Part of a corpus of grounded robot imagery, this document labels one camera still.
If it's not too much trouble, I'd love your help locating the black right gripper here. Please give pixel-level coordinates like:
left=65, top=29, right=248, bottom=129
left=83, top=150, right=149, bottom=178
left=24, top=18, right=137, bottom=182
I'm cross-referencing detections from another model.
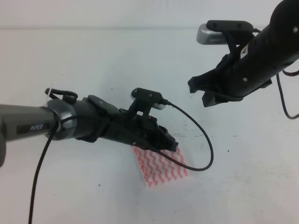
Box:
left=187, top=52, right=248, bottom=107

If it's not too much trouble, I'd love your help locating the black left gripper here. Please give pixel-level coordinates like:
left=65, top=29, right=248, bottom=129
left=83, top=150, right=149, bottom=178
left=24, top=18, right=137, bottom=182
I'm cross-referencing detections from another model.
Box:
left=102, top=109, right=178, bottom=152

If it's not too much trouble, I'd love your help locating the pink white striped towel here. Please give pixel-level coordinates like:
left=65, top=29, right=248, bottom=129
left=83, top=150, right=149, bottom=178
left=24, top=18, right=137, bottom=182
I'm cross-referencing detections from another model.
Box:
left=132, top=146, right=189, bottom=189

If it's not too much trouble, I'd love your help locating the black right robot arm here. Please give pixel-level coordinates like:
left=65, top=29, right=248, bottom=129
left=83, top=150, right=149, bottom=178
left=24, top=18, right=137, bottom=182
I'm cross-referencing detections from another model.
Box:
left=188, top=0, right=299, bottom=107

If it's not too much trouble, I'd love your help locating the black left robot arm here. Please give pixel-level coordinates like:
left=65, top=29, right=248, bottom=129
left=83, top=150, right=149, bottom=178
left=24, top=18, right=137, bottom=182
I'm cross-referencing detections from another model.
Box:
left=0, top=88, right=178, bottom=162

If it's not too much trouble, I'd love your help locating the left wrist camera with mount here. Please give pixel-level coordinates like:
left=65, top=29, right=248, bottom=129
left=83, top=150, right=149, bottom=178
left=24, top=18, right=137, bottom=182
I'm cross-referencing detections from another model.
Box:
left=128, top=88, right=168, bottom=116

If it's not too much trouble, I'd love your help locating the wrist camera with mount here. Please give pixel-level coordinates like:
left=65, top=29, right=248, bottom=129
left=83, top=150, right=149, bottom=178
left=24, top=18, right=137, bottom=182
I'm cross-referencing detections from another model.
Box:
left=128, top=88, right=168, bottom=116
left=196, top=20, right=255, bottom=52

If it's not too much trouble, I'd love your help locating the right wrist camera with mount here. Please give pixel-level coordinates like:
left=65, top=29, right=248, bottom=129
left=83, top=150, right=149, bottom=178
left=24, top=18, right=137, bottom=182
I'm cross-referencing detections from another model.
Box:
left=196, top=20, right=255, bottom=52

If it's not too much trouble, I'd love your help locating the right black camera cable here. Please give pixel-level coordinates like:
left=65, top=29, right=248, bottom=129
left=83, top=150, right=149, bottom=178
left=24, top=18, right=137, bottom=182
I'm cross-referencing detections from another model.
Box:
left=251, top=28, right=299, bottom=120

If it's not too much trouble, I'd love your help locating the black camera cable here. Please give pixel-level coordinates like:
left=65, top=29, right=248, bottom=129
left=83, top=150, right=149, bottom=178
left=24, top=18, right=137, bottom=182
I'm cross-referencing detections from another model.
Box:
left=28, top=88, right=214, bottom=224
left=251, top=28, right=299, bottom=120

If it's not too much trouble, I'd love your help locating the left black camera cable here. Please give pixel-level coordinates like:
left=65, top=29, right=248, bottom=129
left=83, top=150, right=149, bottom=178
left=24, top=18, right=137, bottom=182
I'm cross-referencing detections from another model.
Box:
left=28, top=88, right=214, bottom=224

